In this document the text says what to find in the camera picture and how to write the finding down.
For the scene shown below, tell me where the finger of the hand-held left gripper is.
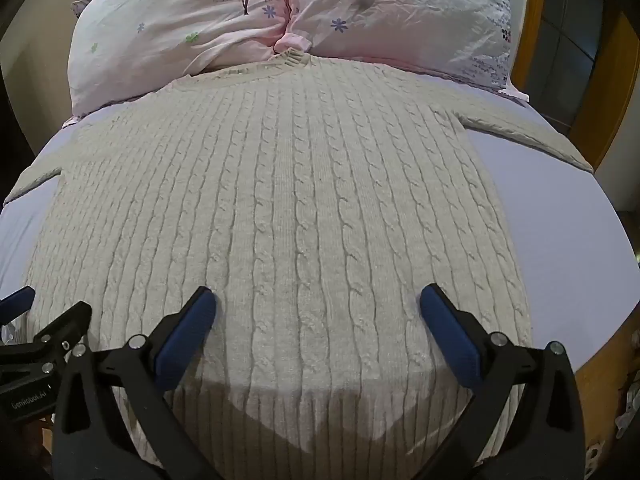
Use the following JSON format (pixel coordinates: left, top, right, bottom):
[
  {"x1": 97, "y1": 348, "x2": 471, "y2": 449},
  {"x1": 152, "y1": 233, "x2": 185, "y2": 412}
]
[
  {"x1": 30, "y1": 301, "x2": 93, "y2": 361},
  {"x1": 0, "y1": 286, "x2": 37, "y2": 326}
]

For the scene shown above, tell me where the pink floral pillow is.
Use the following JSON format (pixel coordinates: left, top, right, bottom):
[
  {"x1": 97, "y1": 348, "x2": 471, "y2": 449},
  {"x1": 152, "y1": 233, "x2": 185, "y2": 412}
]
[
  {"x1": 64, "y1": 0, "x2": 296, "y2": 128},
  {"x1": 274, "y1": 0, "x2": 530, "y2": 106}
]

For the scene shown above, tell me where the cream cable-knit sweater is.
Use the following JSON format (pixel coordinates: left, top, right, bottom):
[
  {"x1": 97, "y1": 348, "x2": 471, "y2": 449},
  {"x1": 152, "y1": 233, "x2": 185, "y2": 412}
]
[{"x1": 4, "y1": 48, "x2": 594, "y2": 480}]

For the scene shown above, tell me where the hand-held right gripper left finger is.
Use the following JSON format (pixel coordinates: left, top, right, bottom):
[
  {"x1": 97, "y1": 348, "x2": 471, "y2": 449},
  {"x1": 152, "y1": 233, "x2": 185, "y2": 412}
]
[{"x1": 53, "y1": 286, "x2": 222, "y2": 480}]

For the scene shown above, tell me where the wooden bed frame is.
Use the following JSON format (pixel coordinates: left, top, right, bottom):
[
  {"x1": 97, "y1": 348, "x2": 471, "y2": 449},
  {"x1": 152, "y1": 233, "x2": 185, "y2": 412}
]
[{"x1": 510, "y1": 0, "x2": 640, "y2": 480}]

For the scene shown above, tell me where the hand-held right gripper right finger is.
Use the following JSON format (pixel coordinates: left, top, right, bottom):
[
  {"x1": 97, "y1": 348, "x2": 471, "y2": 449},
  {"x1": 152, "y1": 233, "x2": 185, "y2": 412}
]
[{"x1": 419, "y1": 283, "x2": 587, "y2": 480}]

